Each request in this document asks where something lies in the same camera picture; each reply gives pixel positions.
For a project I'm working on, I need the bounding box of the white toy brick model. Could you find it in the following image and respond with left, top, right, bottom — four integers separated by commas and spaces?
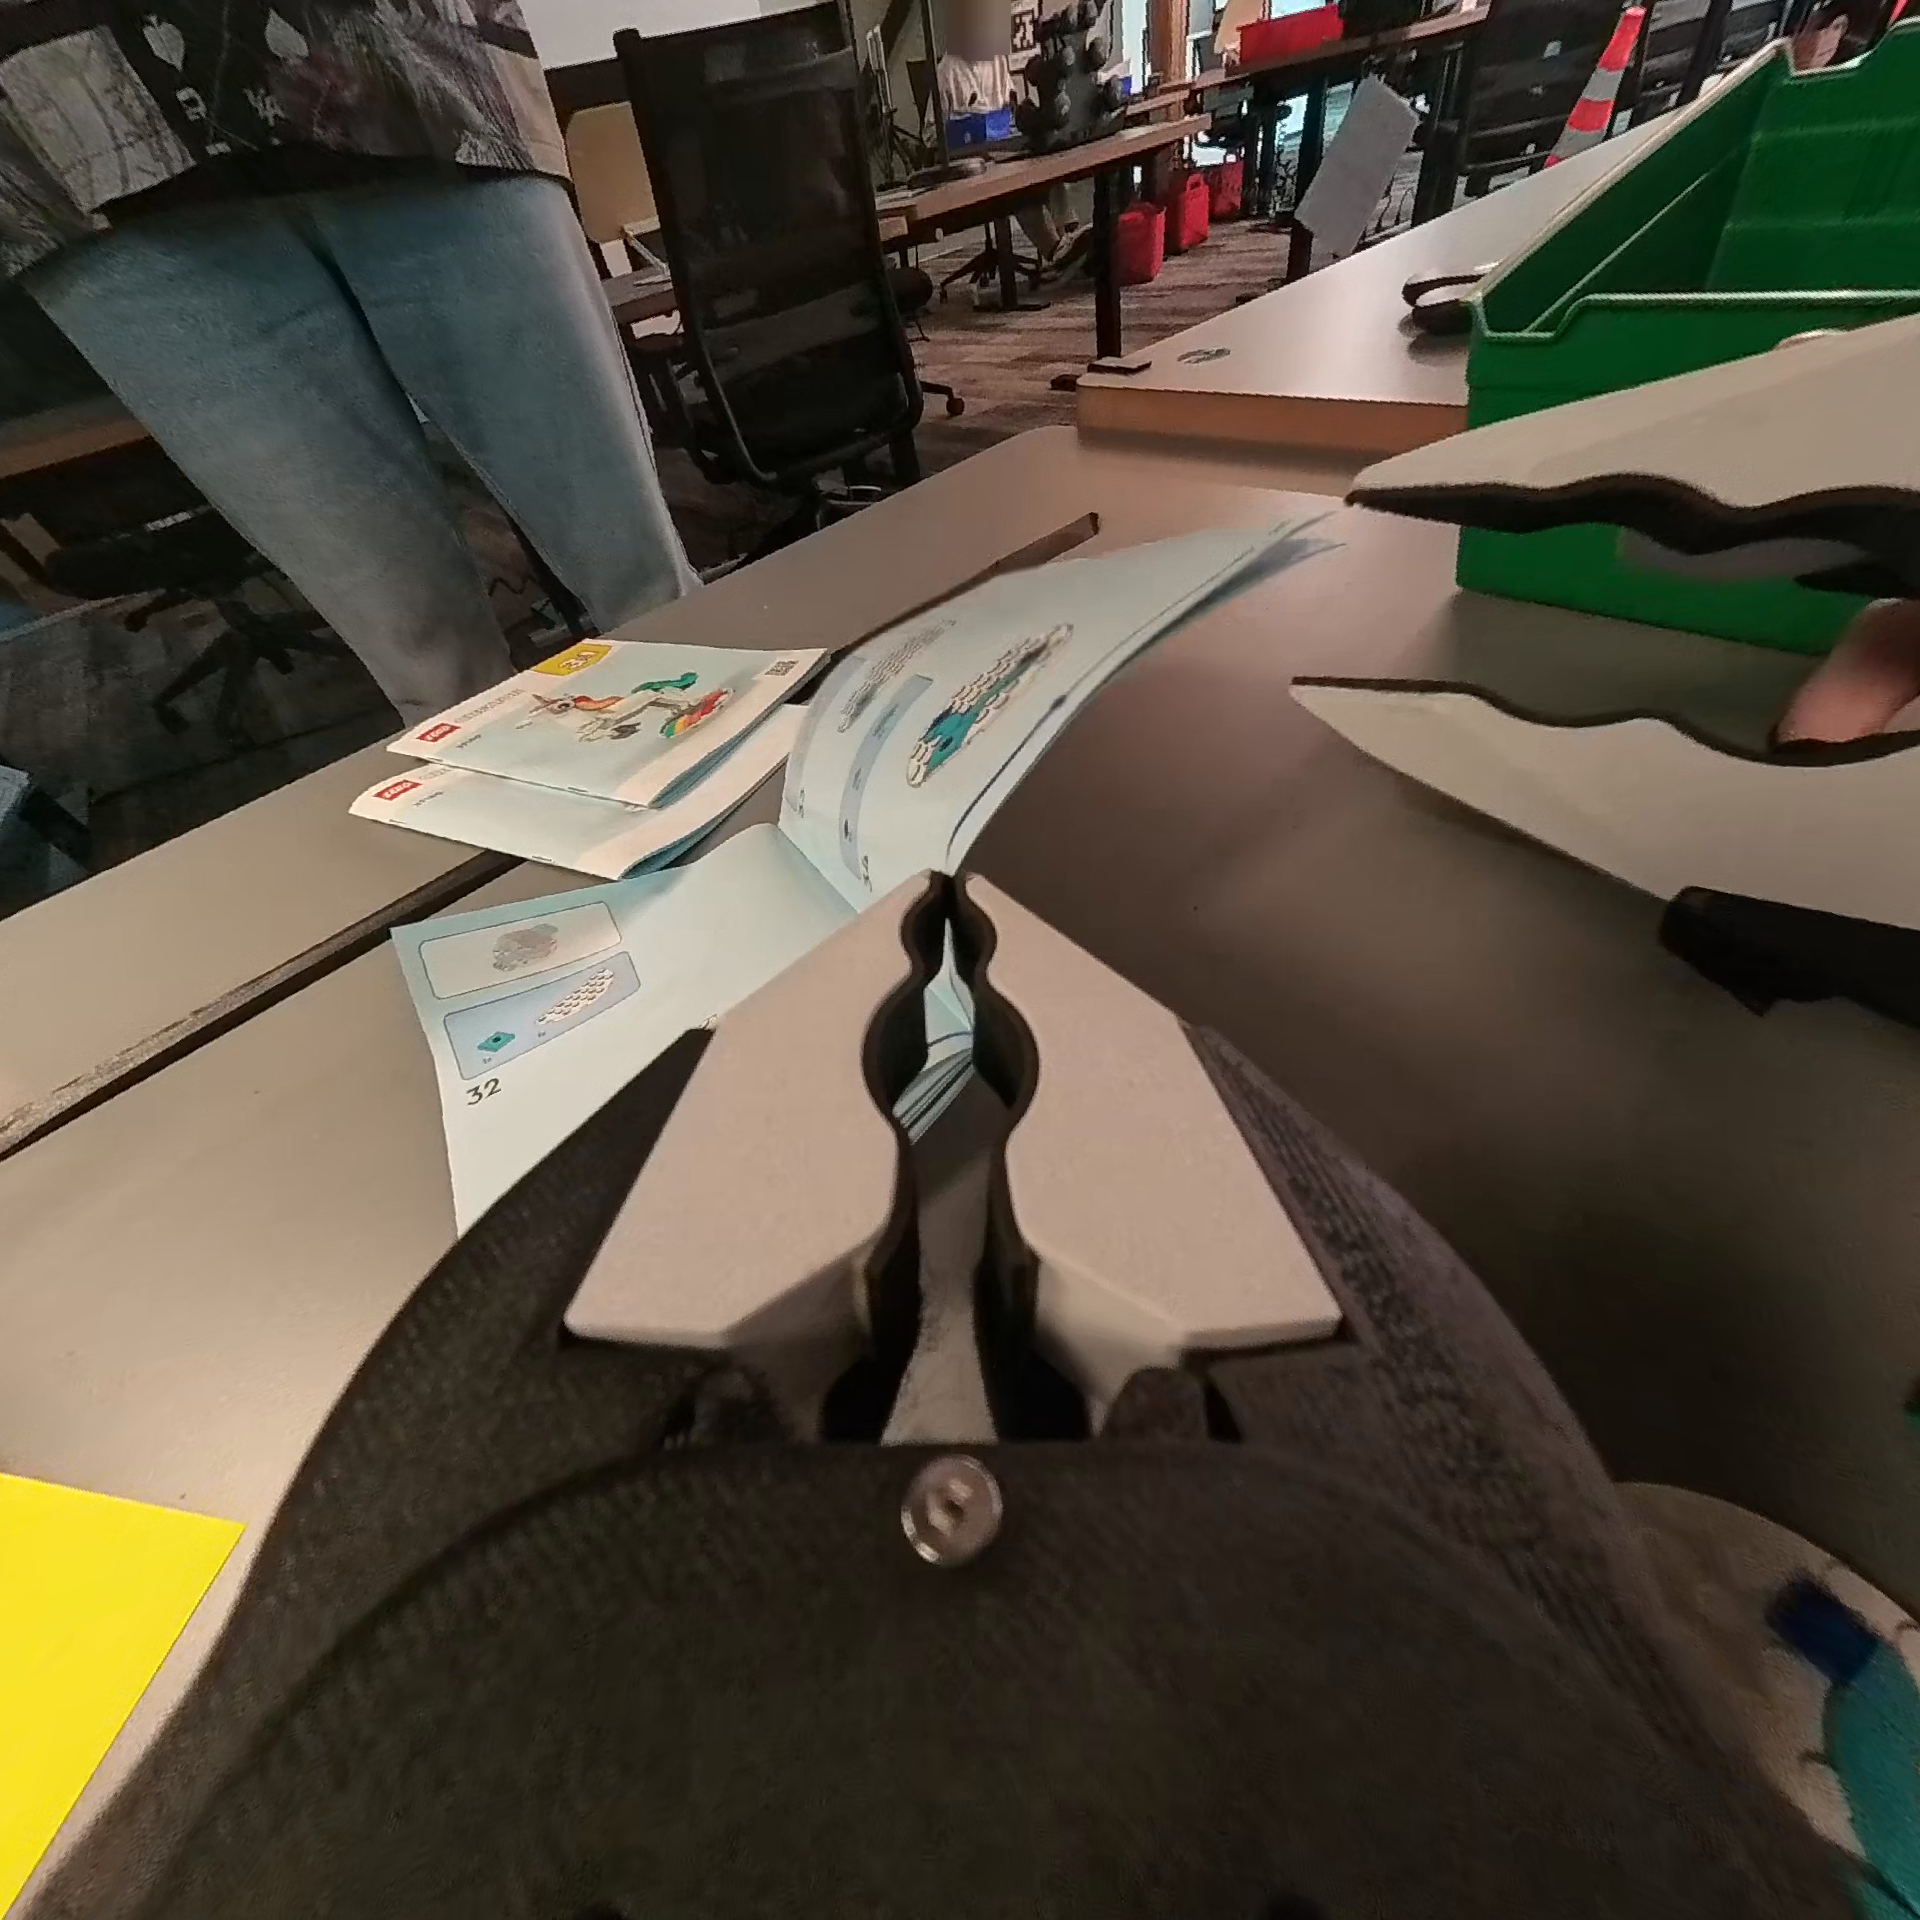
1614, 1481, 1920, 1920

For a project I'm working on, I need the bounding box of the large instruction booklet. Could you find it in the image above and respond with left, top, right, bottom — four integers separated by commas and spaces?
389, 510, 1344, 1237

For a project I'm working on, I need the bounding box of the small booklet with unicorn picture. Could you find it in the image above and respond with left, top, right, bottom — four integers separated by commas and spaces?
389, 636, 829, 814

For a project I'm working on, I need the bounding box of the tan wooden chair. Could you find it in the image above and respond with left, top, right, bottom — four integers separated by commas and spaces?
567, 101, 675, 322

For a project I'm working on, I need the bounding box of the black mesh office chair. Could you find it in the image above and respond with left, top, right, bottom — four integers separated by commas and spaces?
612, 0, 963, 520

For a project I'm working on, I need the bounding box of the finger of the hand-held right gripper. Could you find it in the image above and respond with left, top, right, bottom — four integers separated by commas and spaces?
1344, 308, 1920, 599
1288, 675, 1920, 930

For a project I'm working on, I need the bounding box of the yellow paper sheet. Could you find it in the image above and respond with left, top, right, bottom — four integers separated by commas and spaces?
0, 1472, 246, 1866

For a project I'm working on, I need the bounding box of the green plastic bin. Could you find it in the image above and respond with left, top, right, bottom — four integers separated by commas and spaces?
1460, 34, 1920, 653

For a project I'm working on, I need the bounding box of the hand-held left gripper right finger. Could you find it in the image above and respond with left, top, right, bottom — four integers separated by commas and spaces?
953, 870, 1347, 1432

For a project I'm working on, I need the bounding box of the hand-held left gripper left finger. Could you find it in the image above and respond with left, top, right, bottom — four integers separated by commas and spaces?
559, 868, 963, 1442

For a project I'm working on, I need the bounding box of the orange traffic cone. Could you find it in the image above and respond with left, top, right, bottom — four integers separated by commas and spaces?
1543, 7, 1642, 167

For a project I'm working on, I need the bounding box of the person's right hand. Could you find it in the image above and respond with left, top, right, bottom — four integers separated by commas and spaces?
1773, 598, 1920, 748

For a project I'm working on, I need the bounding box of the white paper sheet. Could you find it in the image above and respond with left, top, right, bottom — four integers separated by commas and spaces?
1293, 76, 1420, 276

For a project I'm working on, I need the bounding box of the long wooden table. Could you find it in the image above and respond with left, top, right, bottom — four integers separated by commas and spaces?
0, 391, 152, 489
877, 111, 1219, 362

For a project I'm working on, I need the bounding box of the small plain instruction booklet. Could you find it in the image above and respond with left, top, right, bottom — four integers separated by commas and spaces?
350, 705, 812, 881

